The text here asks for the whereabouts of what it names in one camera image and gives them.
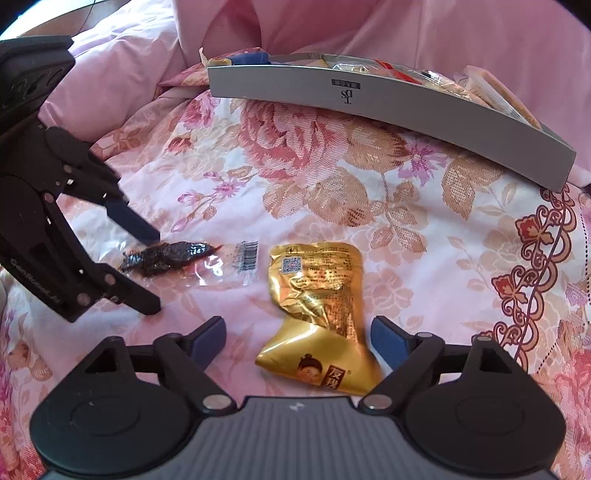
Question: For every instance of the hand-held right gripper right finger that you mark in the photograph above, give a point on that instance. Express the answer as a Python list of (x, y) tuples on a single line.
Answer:
[(388, 344)]

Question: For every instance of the pink hanging sheet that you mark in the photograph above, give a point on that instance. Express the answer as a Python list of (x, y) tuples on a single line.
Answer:
[(415, 27)]

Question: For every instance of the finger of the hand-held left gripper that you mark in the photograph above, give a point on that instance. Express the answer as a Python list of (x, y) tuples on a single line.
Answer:
[(129, 295), (134, 221)]

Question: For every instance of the yellow crumpled wrapper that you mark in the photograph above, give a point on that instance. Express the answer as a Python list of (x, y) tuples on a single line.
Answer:
[(214, 59)]

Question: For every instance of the floral bedsheet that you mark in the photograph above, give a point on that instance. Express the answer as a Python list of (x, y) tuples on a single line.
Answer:
[(369, 207)]

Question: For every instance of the dark dried snack clear packet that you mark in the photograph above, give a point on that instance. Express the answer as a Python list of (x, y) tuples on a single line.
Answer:
[(166, 258)]

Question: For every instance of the floral pink pillow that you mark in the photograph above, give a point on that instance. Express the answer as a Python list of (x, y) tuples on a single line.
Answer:
[(184, 76)]

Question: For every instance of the grey cardboard box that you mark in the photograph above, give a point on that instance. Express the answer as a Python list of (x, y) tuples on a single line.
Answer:
[(392, 106)]

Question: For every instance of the gold foil snack packet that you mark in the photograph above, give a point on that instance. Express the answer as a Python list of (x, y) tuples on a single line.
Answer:
[(318, 314)]

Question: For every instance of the blue wrapper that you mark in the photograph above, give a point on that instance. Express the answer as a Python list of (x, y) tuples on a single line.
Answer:
[(251, 58)]

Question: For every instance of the pink duvet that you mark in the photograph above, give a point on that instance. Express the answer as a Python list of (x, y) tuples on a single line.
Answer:
[(120, 69)]

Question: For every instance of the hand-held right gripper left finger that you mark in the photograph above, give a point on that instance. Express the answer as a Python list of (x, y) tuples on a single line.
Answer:
[(210, 342)]

